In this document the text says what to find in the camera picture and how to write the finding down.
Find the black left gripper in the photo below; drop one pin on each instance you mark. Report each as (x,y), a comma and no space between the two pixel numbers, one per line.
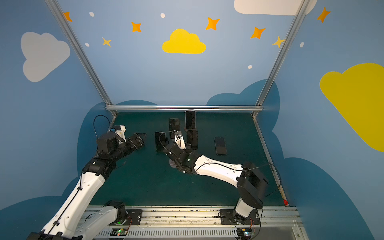
(133,142)

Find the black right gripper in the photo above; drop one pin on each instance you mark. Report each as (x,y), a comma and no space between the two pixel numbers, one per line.
(167,147)

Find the black phone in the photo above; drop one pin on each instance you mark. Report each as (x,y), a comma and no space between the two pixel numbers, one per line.
(192,139)
(174,127)
(220,146)
(190,118)

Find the grey round front stand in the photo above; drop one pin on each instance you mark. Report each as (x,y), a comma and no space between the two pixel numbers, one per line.
(172,164)

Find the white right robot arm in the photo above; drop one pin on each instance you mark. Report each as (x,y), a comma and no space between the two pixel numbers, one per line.
(247,178)

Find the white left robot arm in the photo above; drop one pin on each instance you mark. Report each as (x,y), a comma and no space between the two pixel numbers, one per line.
(112,146)

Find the phone with light green edge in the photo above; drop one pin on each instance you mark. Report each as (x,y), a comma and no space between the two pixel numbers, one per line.
(160,141)

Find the black phone on grey stand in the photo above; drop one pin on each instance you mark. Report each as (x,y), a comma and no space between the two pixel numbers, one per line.
(192,139)

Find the black phone on wooden stand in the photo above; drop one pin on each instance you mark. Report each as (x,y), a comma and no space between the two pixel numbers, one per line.
(190,118)

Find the right controller board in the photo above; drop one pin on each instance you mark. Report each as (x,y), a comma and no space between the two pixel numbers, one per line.
(244,234)

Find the controller board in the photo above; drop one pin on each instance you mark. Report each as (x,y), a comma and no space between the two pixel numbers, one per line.
(244,234)
(118,232)

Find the left controller board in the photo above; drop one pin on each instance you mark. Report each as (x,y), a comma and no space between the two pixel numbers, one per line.
(118,232)

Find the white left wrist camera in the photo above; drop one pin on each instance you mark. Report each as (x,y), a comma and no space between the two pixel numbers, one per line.
(120,130)

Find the aluminium back frame rail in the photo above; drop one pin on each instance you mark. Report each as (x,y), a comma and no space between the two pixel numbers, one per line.
(155,108)

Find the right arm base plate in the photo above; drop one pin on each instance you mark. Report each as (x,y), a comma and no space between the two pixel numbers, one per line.
(230,217)

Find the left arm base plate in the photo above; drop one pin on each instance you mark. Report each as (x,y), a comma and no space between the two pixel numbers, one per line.
(131,217)

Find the aluminium front rail bed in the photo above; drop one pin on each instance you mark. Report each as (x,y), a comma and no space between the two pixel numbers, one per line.
(203,223)

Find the aluminium left corner post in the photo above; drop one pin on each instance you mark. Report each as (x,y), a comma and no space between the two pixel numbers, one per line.
(57,12)

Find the aluminium corner post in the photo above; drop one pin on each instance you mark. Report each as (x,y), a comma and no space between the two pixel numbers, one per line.
(57,12)
(291,34)

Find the aluminium right corner post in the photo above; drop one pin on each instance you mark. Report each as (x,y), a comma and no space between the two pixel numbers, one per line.
(291,34)

